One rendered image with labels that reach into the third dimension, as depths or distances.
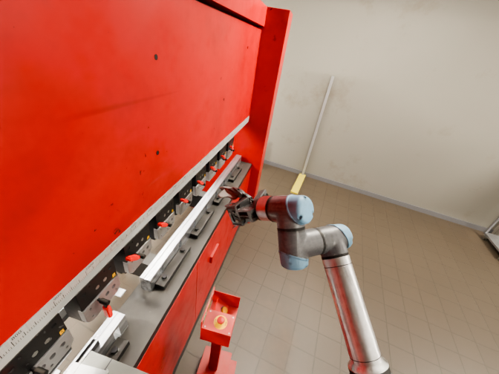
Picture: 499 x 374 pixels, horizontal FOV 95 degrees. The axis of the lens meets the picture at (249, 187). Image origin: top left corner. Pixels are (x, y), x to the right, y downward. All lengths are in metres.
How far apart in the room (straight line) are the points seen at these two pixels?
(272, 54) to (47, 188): 2.04
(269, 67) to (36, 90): 1.97
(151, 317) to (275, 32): 2.23
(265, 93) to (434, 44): 2.56
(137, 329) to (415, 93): 4.15
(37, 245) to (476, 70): 4.47
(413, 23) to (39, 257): 4.23
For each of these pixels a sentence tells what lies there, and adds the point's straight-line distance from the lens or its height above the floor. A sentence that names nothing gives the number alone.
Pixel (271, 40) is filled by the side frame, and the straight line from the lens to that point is 2.36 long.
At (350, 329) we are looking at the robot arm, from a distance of 0.72.
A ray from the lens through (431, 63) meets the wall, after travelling 4.26.
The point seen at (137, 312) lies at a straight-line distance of 1.36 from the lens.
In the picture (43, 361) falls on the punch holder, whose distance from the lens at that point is 0.95.
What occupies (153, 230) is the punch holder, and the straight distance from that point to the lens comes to 1.17.
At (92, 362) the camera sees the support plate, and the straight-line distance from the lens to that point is 1.17.
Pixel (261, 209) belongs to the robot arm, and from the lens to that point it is 0.64.
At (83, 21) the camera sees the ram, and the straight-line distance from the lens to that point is 0.71.
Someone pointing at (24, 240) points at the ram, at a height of 1.61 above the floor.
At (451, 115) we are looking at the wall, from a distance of 4.43.
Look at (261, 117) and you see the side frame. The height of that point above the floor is 1.41.
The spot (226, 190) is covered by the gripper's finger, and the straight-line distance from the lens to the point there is 0.79.
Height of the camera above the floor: 2.04
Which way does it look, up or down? 32 degrees down
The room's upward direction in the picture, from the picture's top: 10 degrees clockwise
